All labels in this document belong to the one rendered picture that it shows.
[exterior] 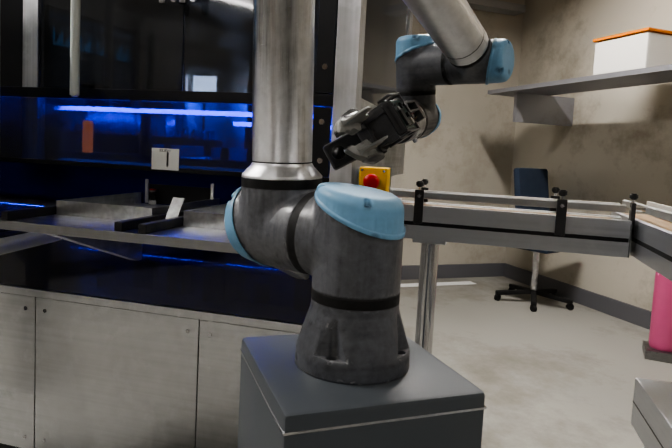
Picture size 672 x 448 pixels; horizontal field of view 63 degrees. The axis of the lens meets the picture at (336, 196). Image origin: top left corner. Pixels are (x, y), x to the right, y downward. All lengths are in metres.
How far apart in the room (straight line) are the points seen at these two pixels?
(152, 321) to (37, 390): 0.48
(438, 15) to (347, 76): 0.59
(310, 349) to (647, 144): 3.74
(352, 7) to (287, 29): 0.70
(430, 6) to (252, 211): 0.39
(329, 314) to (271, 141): 0.24
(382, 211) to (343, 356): 0.18
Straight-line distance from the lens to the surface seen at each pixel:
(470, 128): 5.03
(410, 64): 1.05
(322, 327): 0.70
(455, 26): 0.90
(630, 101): 4.41
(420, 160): 4.78
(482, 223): 1.49
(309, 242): 0.70
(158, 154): 1.62
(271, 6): 0.77
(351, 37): 1.44
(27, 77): 1.91
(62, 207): 1.48
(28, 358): 2.01
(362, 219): 0.66
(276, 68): 0.76
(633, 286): 4.35
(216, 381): 1.66
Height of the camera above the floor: 1.07
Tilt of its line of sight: 5 degrees down
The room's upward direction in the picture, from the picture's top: 3 degrees clockwise
